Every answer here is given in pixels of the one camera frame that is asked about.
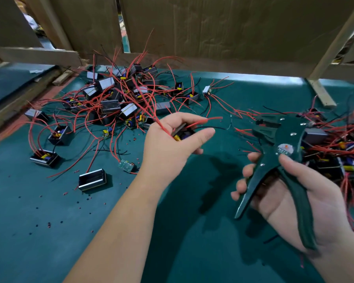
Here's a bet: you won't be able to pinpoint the person's left hand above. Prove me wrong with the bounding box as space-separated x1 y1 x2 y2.
137 112 216 189

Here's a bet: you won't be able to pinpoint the person's right hand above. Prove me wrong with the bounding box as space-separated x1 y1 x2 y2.
231 152 354 255

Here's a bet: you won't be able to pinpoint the single black red-wired module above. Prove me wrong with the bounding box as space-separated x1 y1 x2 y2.
153 116 233 142

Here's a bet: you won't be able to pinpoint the green wire stripper tool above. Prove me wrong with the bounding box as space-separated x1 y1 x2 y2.
234 114 317 251

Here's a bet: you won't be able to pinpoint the person's left forearm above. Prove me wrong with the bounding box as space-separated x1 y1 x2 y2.
63 171 169 283

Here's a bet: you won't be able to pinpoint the person's right forearm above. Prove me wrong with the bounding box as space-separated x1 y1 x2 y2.
308 230 354 283

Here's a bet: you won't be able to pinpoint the small clear circuit board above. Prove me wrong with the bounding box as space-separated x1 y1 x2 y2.
118 160 136 174

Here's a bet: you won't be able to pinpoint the empty black module case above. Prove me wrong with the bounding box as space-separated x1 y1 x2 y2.
78 169 107 191

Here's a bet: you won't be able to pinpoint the large cardboard sheet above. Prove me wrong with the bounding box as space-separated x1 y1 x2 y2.
118 0 354 78

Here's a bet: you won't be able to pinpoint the slanted wooden slat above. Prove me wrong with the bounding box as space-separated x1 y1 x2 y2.
308 0 354 81

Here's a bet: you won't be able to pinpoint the small wooden scrap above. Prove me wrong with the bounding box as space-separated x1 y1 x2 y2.
52 69 75 86

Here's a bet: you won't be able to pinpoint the narrow cardboard sheet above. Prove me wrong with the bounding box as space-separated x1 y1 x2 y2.
24 0 124 58

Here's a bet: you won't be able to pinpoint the scattered red insulation bits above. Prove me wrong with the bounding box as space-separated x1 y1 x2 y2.
0 138 142 233

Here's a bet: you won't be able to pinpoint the horizontal wooden beam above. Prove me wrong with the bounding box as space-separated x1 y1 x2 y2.
0 46 84 68

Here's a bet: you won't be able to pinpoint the long wooden table edge plank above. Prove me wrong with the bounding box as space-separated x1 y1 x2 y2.
0 66 63 137

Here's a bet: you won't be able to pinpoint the dark cardboard sheet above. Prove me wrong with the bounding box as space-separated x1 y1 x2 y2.
0 0 44 48

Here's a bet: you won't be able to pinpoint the tangled heap of wired modules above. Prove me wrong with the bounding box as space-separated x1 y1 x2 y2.
234 96 354 237

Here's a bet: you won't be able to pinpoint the large pile of wired modules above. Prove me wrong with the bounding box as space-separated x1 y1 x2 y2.
24 29 242 178

